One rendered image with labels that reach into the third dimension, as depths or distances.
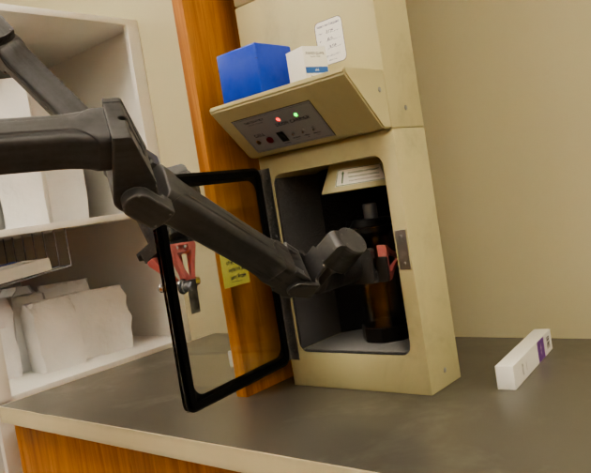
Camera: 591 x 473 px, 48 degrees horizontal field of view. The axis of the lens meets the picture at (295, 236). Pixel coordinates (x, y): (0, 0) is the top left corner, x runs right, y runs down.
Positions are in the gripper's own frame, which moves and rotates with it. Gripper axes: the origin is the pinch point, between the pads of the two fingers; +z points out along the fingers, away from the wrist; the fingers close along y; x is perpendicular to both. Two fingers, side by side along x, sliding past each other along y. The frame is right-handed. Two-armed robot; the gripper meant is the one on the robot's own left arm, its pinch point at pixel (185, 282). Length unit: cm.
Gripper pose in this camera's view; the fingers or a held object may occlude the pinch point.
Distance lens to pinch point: 122.0
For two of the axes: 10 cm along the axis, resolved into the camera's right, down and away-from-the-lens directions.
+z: 4.7, 8.6, -2.0
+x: -5.7, 1.2, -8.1
